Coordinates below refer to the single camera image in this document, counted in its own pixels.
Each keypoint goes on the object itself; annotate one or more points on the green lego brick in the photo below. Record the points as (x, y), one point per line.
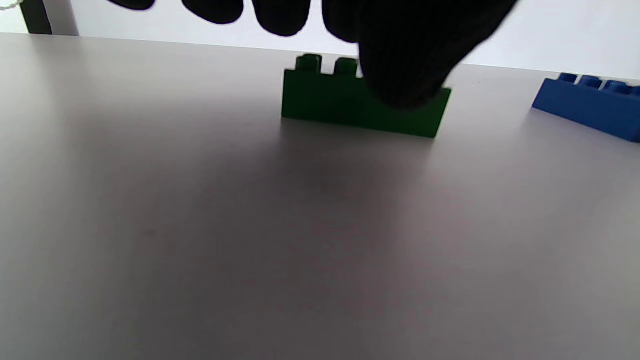
(325, 100)

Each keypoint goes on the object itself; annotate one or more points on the person's left hand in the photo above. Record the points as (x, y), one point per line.
(410, 50)

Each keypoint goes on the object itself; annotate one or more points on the black metal pole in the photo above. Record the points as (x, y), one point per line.
(37, 17)

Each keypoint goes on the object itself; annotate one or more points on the blue lego brick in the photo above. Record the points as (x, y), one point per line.
(585, 107)

